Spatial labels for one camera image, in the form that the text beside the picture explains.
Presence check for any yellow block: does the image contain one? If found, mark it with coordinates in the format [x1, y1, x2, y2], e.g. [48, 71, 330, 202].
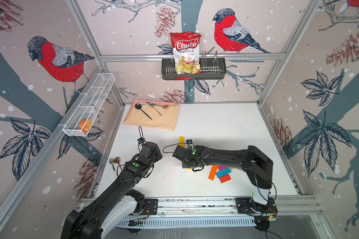
[179, 136, 185, 147]

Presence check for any orange block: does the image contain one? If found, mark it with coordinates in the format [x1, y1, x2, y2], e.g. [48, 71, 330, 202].
[208, 165, 218, 181]

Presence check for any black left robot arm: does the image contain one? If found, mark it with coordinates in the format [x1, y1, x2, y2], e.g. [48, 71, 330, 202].
[61, 142, 162, 239]

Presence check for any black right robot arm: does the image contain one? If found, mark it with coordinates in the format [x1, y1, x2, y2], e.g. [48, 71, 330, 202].
[173, 145, 275, 211]

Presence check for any magenta block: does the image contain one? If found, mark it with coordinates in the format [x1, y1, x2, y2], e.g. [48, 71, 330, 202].
[218, 166, 228, 171]

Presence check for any teal long block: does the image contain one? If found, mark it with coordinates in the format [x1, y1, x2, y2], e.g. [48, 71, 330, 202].
[216, 167, 231, 178]

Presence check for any red block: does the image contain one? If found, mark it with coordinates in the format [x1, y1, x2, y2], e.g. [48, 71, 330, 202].
[219, 174, 231, 183]

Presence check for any beige folded cloth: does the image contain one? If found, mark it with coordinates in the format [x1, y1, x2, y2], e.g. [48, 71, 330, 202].
[123, 100, 180, 131]

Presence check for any orange item in white basket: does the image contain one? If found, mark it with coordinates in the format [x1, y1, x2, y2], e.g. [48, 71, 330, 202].
[78, 119, 92, 133]

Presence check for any red cassava chips bag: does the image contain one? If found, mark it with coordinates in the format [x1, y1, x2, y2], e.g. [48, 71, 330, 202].
[170, 32, 201, 74]

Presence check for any small wooden spoon by wall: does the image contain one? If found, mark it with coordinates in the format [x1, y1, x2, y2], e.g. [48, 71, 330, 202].
[113, 157, 120, 165]

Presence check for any small fork by wall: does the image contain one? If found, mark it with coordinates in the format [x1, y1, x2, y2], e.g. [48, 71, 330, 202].
[109, 158, 115, 171]

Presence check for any wooden handled spoon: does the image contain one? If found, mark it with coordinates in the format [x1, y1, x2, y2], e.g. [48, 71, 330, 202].
[146, 102, 169, 109]

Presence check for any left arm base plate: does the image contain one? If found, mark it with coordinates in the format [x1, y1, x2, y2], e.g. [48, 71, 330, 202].
[130, 199, 158, 216]

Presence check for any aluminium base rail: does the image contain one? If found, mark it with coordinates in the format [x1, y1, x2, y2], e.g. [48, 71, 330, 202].
[77, 195, 321, 229]

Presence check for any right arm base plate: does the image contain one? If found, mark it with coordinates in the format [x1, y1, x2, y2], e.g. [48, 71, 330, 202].
[235, 197, 278, 216]

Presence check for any white wire shelf basket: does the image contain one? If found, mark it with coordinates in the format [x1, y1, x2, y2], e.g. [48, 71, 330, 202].
[63, 73, 115, 137]

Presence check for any black wire basket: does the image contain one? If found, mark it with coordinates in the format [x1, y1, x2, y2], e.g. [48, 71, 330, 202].
[162, 53, 226, 80]

